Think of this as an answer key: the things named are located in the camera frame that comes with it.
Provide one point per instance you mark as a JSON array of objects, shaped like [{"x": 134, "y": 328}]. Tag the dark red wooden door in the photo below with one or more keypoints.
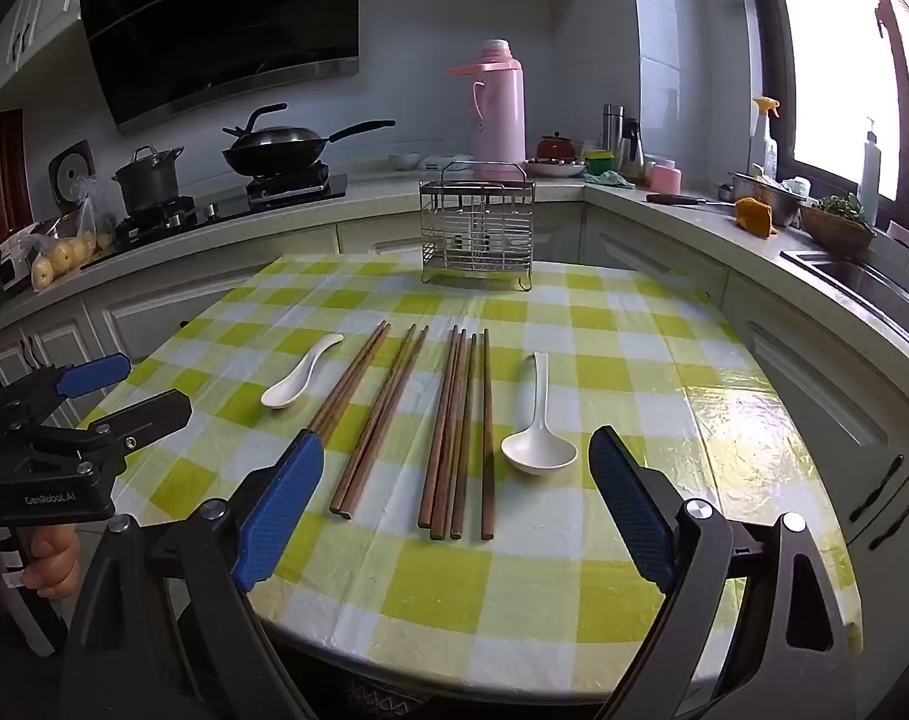
[{"x": 8, "y": 172}]

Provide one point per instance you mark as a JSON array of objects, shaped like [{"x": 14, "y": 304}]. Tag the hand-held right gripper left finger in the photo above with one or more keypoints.
[{"x": 282, "y": 510}]

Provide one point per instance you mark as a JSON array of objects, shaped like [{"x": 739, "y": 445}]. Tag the wicker basket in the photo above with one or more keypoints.
[{"x": 837, "y": 236}]

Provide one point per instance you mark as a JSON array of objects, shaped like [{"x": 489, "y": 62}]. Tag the steel sink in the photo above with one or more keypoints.
[{"x": 867, "y": 277}]

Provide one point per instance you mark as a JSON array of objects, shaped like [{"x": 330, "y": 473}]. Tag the flat white box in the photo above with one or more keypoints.
[{"x": 447, "y": 163}]

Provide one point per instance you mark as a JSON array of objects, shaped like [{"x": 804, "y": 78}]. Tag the white cup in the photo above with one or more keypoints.
[{"x": 660, "y": 163}]

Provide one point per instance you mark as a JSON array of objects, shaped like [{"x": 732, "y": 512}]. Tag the glass oil bottle black top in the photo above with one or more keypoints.
[{"x": 633, "y": 154}]

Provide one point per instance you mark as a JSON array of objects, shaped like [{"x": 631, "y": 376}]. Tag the white spray bottle yellow trigger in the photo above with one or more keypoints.
[{"x": 767, "y": 146}]

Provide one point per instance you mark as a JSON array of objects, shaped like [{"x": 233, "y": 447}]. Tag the orange cloth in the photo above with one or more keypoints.
[{"x": 754, "y": 217}]

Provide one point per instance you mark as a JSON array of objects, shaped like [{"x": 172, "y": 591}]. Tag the steel stockpot with lid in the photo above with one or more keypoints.
[{"x": 150, "y": 184}]

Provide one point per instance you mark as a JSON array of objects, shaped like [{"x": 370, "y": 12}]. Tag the short white spoon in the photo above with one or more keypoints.
[{"x": 282, "y": 394}]

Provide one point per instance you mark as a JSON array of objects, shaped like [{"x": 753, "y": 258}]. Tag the small white bowl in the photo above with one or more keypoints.
[{"x": 405, "y": 161}]

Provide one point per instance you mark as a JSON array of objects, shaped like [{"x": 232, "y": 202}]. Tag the pink thermos jug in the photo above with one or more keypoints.
[{"x": 499, "y": 127}]

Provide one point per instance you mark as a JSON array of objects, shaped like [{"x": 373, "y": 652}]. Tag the pale crumpled bag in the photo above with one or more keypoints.
[{"x": 797, "y": 187}]

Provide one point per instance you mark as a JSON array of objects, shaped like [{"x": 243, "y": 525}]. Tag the yellow white checked tablecloth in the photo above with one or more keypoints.
[{"x": 424, "y": 600}]

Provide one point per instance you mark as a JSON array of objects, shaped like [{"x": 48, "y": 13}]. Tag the window with dark frame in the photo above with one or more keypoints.
[{"x": 780, "y": 90}]

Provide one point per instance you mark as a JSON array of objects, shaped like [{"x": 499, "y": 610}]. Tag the black wok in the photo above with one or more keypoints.
[{"x": 274, "y": 159}]

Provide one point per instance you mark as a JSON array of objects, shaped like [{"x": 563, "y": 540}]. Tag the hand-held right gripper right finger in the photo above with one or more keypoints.
[{"x": 634, "y": 510}]

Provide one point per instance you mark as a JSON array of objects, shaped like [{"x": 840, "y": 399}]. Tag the green yellow container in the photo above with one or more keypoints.
[{"x": 598, "y": 163}]

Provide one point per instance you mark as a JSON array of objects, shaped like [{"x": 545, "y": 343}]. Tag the pile of dark chopsticks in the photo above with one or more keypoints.
[{"x": 552, "y": 161}]

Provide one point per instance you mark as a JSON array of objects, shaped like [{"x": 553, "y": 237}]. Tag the black gas stove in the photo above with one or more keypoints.
[{"x": 222, "y": 202}]

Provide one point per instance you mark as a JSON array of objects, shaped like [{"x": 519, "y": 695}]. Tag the square black silver appliance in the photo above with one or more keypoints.
[{"x": 72, "y": 169}]

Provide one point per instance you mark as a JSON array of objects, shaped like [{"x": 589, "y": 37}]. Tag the long white ladle spoon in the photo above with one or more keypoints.
[{"x": 537, "y": 450}]

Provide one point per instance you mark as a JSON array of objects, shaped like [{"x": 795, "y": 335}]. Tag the steel mixing bowl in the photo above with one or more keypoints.
[{"x": 762, "y": 191}]

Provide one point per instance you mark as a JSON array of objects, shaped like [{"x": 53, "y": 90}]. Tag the steel wok lid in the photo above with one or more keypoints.
[{"x": 274, "y": 136}]

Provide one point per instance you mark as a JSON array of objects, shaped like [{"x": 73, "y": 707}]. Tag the green leafy vegetables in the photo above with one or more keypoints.
[{"x": 840, "y": 206}]

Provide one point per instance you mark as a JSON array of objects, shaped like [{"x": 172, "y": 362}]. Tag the pink cup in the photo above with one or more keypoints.
[{"x": 666, "y": 180}]

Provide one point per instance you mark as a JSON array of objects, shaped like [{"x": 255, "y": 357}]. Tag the black glass range hood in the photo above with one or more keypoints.
[{"x": 222, "y": 15}]

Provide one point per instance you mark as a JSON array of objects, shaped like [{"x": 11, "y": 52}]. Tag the white plate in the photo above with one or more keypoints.
[{"x": 555, "y": 169}]

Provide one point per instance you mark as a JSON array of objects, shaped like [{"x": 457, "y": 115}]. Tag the white wall cabinet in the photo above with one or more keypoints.
[{"x": 34, "y": 7}]

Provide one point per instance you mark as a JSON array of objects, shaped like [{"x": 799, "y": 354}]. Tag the plastic bag of pears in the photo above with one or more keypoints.
[{"x": 57, "y": 255}]

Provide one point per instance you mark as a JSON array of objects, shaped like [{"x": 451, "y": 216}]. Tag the steel thermos bottle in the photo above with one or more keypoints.
[{"x": 612, "y": 127}]

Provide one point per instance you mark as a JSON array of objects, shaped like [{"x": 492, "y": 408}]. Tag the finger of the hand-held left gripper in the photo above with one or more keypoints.
[
  {"x": 94, "y": 375},
  {"x": 154, "y": 416}
]

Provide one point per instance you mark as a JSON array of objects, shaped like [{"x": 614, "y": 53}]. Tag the person's left hand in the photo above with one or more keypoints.
[{"x": 53, "y": 562}]

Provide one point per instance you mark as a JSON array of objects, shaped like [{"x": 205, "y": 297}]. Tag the teal checked cloth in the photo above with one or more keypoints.
[{"x": 612, "y": 180}]

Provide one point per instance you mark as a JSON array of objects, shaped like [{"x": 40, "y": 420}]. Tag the white pump soap bottle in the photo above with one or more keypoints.
[{"x": 869, "y": 180}]

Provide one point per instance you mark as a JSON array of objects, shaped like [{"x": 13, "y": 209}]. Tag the small red pot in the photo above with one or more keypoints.
[{"x": 555, "y": 148}]

